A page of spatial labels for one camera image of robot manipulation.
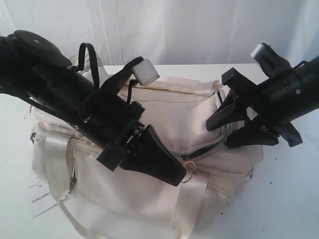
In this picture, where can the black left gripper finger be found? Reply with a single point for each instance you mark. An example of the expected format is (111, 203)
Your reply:
(148, 155)

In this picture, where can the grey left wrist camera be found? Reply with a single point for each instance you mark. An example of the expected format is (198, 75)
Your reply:
(145, 72)

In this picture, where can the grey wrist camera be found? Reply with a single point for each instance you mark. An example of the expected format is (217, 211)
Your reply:
(145, 72)
(261, 54)

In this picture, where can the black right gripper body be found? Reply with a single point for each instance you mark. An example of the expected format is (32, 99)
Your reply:
(258, 104)

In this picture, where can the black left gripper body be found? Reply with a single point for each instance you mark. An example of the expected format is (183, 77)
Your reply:
(111, 122)

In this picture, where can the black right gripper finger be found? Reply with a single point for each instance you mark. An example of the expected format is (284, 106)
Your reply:
(251, 134)
(231, 110)

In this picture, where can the white paper product tag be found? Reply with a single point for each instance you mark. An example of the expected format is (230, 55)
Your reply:
(38, 196)

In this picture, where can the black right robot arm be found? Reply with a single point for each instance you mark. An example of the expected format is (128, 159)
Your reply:
(300, 87)

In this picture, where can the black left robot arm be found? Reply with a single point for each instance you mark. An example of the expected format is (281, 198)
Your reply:
(33, 69)

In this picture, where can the cream fabric duffel bag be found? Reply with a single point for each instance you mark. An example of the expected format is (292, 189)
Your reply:
(120, 204)

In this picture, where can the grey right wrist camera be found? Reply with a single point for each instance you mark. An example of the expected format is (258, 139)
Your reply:
(261, 54)

